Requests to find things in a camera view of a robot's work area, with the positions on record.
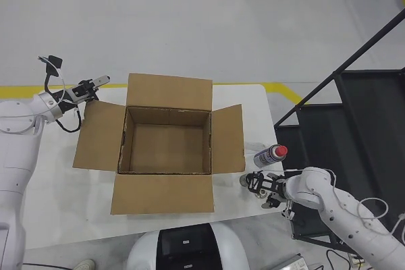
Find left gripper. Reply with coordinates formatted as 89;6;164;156
39;74;111;122

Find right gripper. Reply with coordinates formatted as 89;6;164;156
239;171;289;201

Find spray can with red cap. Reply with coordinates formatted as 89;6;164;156
252;144;289;169

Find grey power strip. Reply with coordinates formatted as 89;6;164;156
260;254;311;270

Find robot body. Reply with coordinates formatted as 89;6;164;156
126;221;251;270

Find large brown cardboard carton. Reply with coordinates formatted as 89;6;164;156
72;72;246;216

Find black metal stairs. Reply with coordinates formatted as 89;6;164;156
273;0;405;254

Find person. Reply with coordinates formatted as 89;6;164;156
72;259;97;270

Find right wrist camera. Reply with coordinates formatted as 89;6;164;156
261;196;296;221

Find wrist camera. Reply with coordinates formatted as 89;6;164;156
261;196;296;221
38;55;64;96

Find thin white cable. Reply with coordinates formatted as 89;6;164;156
283;167;405;258
0;55;79;133

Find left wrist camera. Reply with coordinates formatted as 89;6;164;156
38;55;64;96

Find black cable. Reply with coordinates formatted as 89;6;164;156
55;108;83;134

